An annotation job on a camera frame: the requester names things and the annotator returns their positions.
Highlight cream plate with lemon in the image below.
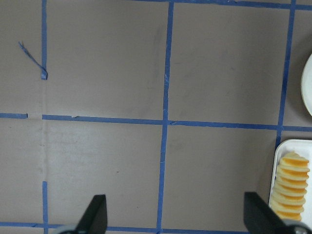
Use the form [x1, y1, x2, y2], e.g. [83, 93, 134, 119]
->
[301, 55, 312, 116]

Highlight sliced bread loaf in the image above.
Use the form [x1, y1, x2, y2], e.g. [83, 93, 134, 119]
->
[269, 152, 310, 221]

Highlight white rectangular tray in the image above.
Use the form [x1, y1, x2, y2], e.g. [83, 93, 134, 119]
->
[269, 139, 312, 227]

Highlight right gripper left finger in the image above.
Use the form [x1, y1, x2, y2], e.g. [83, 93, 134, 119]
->
[74, 195, 108, 234]

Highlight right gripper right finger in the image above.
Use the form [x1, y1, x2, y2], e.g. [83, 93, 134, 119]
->
[244, 192, 299, 234]

